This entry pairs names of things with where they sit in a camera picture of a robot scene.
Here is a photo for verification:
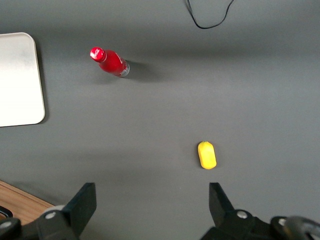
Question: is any yellow lemon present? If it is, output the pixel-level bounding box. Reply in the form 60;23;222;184
197;140;218;170

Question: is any wooden drawer cabinet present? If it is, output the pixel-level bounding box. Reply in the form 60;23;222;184
0;179;55;226

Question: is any beige plastic tray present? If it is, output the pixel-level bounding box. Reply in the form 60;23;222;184
0;31;47;128

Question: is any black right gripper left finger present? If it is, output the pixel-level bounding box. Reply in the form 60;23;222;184
21;182;98;240

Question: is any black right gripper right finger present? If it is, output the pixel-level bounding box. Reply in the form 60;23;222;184
199;182;272;240

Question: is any thin black loose cable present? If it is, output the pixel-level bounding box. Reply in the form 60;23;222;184
185;0;236;30

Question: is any red soda bottle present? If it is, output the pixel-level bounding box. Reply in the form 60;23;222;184
89;46;131;79

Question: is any black metal drawer handle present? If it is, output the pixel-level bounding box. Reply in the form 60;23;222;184
0;205;14;219

